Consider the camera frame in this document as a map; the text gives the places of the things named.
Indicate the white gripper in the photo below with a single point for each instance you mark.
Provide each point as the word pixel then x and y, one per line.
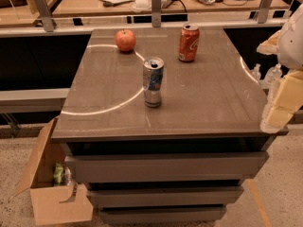
pixel 293 42

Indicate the red apple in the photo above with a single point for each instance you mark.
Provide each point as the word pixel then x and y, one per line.
pixel 125 40

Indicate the clear plastic bottle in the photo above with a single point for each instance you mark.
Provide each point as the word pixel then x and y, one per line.
pixel 272 74
pixel 256 72

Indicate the orange soda can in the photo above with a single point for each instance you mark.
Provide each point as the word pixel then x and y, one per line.
pixel 189 40

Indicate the silver blue energy drink can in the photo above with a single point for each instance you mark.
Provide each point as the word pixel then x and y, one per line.
pixel 153 68

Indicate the top grey drawer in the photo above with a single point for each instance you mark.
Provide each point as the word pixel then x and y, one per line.
pixel 166 167

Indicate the grey drawer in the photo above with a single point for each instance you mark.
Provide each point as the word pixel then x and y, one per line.
pixel 162 214
pixel 166 167
pixel 152 197

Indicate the white face mask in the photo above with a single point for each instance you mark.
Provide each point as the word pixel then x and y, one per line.
pixel 140 5

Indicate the middle grey drawer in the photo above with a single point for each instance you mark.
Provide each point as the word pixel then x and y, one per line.
pixel 152 197

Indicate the bottom grey drawer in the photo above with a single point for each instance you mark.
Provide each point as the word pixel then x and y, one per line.
pixel 162 214

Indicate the green snack bag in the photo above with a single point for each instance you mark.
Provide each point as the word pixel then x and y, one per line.
pixel 58 174

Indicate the cardboard box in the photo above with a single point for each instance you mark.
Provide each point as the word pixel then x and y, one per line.
pixel 52 204

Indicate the right metal bracket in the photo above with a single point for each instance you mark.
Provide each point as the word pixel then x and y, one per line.
pixel 263 11

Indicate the metal bracket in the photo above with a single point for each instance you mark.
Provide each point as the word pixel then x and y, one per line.
pixel 156 13
pixel 263 11
pixel 45 15

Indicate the middle metal bracket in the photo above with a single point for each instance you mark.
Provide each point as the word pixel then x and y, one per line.
pixel 156 13

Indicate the left metal bracket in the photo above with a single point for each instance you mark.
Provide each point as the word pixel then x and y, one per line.
pixel 45 15

